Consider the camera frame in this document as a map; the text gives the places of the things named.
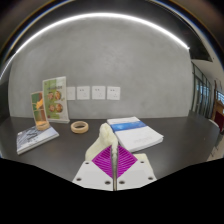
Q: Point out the green acrylic sign stand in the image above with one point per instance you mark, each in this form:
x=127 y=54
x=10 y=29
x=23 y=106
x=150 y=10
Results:
x=56 y=100

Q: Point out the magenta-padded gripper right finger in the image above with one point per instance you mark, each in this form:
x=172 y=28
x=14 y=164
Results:
x=136 y=173

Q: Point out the grey patterned magazine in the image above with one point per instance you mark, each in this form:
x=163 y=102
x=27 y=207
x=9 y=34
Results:
x=35 y=138

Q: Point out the small sign on wooden base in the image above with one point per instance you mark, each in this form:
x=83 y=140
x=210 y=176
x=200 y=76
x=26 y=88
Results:
x=39 y=106

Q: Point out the beige tape roll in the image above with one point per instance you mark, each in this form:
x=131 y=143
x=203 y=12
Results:
x=74 y=128

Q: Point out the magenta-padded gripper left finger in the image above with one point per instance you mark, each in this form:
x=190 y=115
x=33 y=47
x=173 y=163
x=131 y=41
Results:
x=91 y=173

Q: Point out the white booklet with blue band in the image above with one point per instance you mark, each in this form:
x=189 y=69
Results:
x=140 y=136

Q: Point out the curved ceiling light strip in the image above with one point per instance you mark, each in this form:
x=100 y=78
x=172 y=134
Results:
x=100 y=15

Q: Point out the black-framed glass partition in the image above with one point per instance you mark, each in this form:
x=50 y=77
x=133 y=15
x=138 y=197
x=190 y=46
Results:
x=203 y=93

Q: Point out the cream ribbed towel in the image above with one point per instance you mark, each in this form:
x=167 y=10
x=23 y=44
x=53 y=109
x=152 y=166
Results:
x=107 y=136

